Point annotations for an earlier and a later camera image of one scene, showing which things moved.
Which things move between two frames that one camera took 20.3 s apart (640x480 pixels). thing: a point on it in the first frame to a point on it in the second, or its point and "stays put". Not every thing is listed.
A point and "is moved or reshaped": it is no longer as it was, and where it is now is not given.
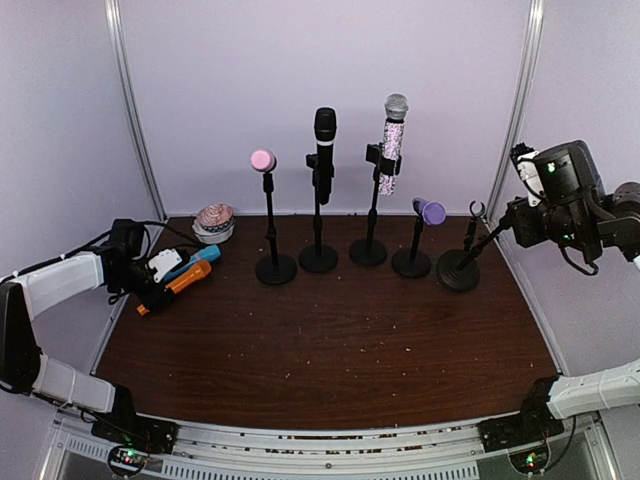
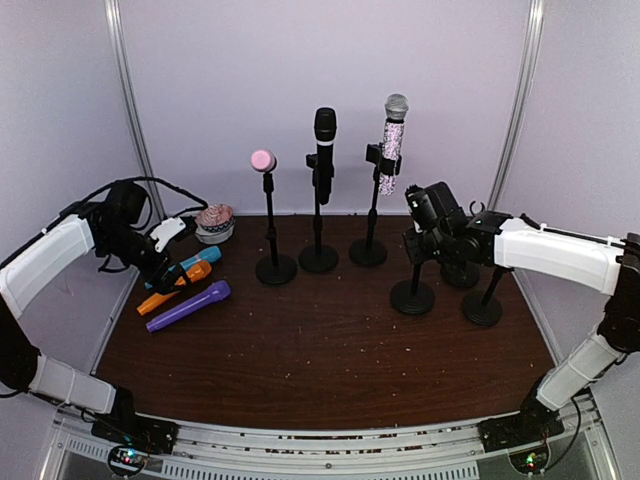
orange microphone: x=202 y=270 stays put
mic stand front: x=458 y=269 to x=478 y=307
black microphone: x=325 y=127 stays put
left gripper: x=157 y=299 to x=163 y=283
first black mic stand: x=275 y=269 stays put
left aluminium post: x=114 y=10 stays put
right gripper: x=526 y=232 to x=414 y=251
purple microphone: x=433 y=212 is moved or reshaped
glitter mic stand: x=371 y=251 stays put
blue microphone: x=208 y=253 stays put
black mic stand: x=317 y=258 stays put
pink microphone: x=263 y=160 stays put
